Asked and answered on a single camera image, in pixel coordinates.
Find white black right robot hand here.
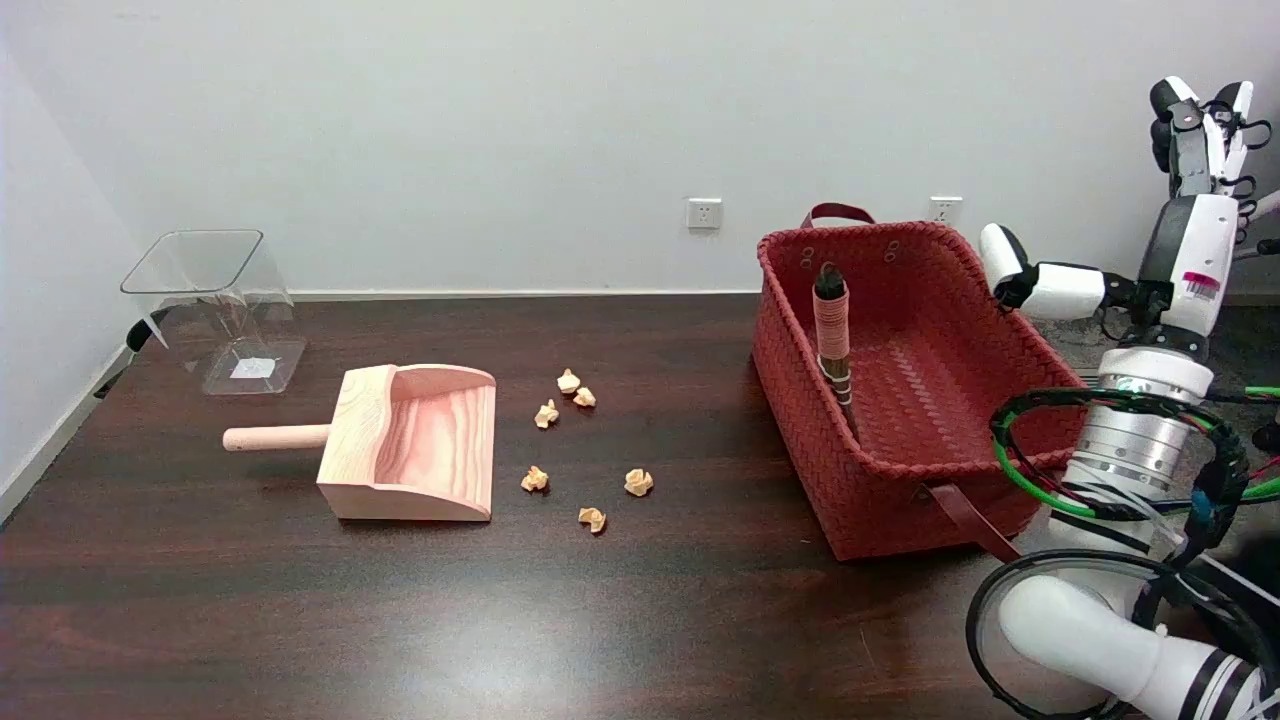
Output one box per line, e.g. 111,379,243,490
978,76,1273,361

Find clear plastic bin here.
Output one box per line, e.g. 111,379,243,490
120,229,308,397

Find red woven basket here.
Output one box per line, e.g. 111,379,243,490
750,203,1091,563

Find small broom with handle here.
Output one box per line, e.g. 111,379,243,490
812,262,861,441

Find small black object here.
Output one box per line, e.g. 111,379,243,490
95,318,171,399

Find black sleeved cable bundle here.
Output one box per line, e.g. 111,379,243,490
990,388,1253,561

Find wooden dustpan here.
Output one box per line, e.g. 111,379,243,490
222,364,498,524

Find green robot cable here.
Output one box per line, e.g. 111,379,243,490
994,384,1280,521

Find black cable loop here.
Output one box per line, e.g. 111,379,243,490
964,548,1280,720

